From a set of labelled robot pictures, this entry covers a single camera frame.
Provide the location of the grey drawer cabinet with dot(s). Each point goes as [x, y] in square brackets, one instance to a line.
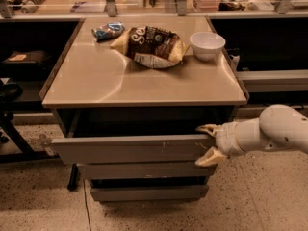
[92, 75]

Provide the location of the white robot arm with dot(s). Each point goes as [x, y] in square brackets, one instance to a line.
[277, 128]

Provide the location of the white bowl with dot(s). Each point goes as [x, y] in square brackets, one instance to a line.
[206, 45]

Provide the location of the black headphones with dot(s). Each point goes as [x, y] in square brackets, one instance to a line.
[9, 92]

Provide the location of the grey middle drawer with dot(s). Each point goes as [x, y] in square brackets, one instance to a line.
[144, 170]

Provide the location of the grey drawer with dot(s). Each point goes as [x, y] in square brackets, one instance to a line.
[138, 135]
[144, 170]
[149, 193]

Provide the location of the black bag on shelf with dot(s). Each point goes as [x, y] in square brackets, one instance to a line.
[31, 65]

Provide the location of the grey bottom drawer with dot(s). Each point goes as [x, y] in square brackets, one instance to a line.
[149, 193]

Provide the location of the blue snack bag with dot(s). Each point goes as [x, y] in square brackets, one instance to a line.
[108, 31]

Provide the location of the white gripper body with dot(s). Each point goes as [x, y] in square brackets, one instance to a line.
[226, 139]

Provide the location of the clear plastic bottle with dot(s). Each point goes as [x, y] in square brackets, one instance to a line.
[45, 142]

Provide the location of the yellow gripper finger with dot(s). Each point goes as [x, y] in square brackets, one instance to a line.
[212, 157]
[210, 129]

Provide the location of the brown yellow chip bag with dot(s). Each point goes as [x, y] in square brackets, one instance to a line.
[152, 47]

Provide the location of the grey top drawer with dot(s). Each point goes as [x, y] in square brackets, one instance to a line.
[138, 135]

